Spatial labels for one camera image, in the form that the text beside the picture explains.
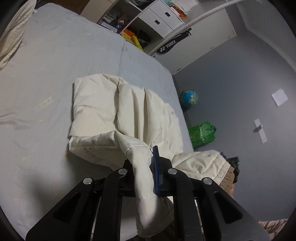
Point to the blue globe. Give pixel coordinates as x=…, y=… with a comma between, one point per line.
x=188, y=98

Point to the cream waffle blanket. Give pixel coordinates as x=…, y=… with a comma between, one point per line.
x=14, y=32

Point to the white hooded puffer jacket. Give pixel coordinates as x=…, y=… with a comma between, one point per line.
x=116, y=121

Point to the white drawer shelf unit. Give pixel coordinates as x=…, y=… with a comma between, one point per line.
x=148, y=20

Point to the white door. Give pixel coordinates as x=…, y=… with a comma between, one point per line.
x=210, y=26

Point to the orange yellow toy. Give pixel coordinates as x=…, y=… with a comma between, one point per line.
x=131, y=37

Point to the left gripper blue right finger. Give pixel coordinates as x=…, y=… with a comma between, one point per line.
x=202, y=209

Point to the black Yonex racket bag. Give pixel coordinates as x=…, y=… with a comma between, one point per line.
x=171, y=43

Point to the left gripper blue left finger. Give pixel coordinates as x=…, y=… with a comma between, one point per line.
x=90, y=211

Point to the green shopping bag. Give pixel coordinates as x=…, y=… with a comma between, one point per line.
x=202, y=134

